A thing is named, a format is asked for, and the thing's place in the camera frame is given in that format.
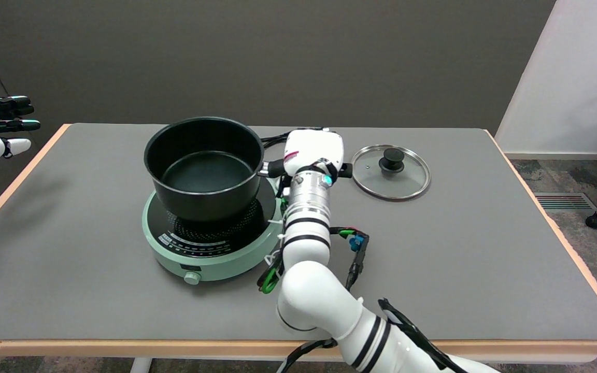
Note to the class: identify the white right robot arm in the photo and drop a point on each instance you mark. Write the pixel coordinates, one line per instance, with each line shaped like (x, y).
(314, 300)

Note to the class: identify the green induction cooker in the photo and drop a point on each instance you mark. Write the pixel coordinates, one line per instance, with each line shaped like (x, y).
(215, 261)

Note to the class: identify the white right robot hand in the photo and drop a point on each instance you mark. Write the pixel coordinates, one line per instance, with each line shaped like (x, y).
(314, 150)

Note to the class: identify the floor vent grille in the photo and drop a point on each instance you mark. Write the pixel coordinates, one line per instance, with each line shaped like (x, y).
(563, 202)

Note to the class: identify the white table leg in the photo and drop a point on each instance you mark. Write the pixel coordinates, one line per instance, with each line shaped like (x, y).
(141, 366)

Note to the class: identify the glass pot lid black knob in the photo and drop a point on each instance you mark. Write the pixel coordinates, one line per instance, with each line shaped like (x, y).
(407, 181)

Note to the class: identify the grey table mat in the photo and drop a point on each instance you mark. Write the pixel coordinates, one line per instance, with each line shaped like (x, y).
(459, 269)

